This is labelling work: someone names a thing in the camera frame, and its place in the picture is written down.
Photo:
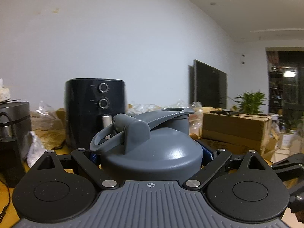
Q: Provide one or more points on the balcony glass door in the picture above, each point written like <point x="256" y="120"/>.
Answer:
<point x="285" y="87"/>

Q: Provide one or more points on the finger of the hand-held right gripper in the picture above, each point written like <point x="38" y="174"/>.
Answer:
<point x="292" y="165"/>
<point x="298" y="199"/>

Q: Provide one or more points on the crumpled clear plastic bag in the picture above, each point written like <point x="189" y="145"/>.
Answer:
<point x="140" y="108"/>

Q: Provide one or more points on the green potted plant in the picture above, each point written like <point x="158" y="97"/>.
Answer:
<point x="251" y="102"/>

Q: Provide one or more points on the black portable air pump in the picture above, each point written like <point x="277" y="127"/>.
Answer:
<point x="11" y="161"/>

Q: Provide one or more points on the grey electric rice cooker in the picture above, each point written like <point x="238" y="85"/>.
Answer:
<point x="14" y="116"/>

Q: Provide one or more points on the plain cardboard box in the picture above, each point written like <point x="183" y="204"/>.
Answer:
<point x="235" y="128"/>

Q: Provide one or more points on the black air fryer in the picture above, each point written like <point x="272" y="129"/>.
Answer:
<point x="80" y="114"/>

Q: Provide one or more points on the clear shaker bottle grey lid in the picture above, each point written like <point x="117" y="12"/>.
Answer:
<point x="154" y="156"/>

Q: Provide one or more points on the tissue pack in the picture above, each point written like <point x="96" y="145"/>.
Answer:
<point x="4" y="92"/>

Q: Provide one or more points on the clear bag with brown contents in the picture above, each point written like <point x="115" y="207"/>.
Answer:
<point x="47" y="125"/>

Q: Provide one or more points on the black flat television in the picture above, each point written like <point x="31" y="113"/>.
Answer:
<point x="210" y="85"/>

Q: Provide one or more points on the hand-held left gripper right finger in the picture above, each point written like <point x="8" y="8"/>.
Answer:
<point x="208" y="154"/>

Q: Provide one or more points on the small knotted plastic bag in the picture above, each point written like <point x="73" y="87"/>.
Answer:
<point x="35" y="149"/>

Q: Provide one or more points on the plastic bag of flatbread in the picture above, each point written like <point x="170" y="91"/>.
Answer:
<point x="194" y="108"/>

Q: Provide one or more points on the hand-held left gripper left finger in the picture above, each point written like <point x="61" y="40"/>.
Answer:
<point x="85" y="165"/>

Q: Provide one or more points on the cardboard box with black writing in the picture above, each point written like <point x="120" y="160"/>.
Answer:
<point x="218" y="145"/>

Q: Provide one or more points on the black flat tray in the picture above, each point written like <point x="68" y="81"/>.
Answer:
<point x="224" y="112"/>

